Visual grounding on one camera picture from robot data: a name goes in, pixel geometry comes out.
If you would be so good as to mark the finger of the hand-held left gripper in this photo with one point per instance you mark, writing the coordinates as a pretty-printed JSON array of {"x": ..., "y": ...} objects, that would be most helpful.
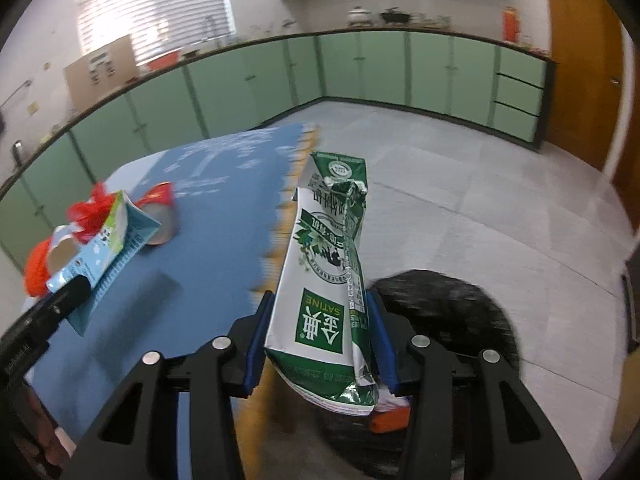
[{"x": 72, "y": 290}]

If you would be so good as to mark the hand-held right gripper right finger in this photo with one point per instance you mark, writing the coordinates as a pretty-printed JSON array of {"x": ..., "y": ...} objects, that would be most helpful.
[{"x": 387, "y": 360}]

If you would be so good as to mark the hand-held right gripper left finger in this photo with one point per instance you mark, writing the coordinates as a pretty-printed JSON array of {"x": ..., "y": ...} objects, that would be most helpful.
[{"x": 252, "y": 360}]

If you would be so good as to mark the light blue drink carton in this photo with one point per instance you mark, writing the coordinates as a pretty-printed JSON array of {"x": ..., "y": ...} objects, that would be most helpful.
[{"x": 117, "y": 232}]

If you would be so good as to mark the bin with black bag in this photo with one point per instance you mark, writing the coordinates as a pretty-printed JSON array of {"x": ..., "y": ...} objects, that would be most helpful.
[{"x": 470, "y": 320}]

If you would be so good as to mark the green milk carton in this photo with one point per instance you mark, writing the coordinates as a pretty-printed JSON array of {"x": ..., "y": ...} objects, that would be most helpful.
[{"x": 320, "y": 280}]

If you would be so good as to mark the person's left hand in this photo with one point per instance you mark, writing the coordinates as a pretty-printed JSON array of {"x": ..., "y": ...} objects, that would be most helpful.
[{"x": 47, "y": 432}]

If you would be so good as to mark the small orange foam net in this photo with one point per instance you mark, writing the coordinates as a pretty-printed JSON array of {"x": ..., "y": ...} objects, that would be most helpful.
[{"x": 37, "y": 265}]

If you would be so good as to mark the red plastic bag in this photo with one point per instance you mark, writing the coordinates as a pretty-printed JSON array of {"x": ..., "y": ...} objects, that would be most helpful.
[{"x": 87, "y": 212}]

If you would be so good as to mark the red paper cup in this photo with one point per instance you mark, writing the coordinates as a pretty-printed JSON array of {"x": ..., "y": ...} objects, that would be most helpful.
[{"x": 161, "y": 210}]

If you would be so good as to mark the blue printed tablecloth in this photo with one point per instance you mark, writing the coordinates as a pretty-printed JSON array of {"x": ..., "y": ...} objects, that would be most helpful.
[{"x": 210, "y": 240}]

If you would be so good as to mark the brown cardboard box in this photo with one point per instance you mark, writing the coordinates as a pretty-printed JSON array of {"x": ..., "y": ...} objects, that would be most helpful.
[{"x": 100, "y": 67}]

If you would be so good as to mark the red basin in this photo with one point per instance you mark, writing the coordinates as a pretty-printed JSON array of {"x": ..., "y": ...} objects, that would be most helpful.
[{"x": 164, "y": 61}]

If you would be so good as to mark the brown cardboard panel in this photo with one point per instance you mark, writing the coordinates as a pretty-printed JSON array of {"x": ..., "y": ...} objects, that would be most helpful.
[{"x": 629, "y": 410}]

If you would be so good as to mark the black glass cabinet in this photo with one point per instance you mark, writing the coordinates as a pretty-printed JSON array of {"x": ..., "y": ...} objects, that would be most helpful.
[{"x": 632, "y": 305}]

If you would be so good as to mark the green base cabinets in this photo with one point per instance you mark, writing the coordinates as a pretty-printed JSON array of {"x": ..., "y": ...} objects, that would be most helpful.
[{"x": 380, "y": 70}]

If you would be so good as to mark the white window blind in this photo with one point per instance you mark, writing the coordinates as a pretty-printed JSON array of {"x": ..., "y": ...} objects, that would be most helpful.
[{"x": 155, "y": 5}]

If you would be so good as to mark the wooden door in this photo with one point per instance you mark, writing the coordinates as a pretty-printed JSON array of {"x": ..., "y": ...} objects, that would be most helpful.
[
  {"x": 580, "y": 60},
  {"x": 631, "y": 135}
]

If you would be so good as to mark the black wok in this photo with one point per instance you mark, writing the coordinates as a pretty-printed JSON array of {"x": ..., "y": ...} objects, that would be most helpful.
[{"x": 396, "y": 16}]

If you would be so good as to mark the white lidded pot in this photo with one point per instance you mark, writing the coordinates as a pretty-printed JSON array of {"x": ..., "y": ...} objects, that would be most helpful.
[{"x": 360, "y": 16}]

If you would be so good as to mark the red thermos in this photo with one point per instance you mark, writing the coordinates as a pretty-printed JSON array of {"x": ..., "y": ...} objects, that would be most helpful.
[{"x": 510, "y": 25}]

